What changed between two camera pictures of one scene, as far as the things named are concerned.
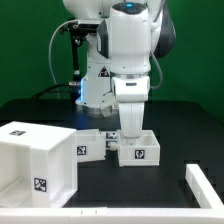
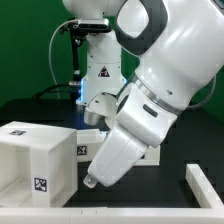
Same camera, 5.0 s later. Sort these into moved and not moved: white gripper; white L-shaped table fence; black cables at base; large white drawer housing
Moved: white gripper
Not moved: large white drawer housing; white L-shaped table fence; black cables at base
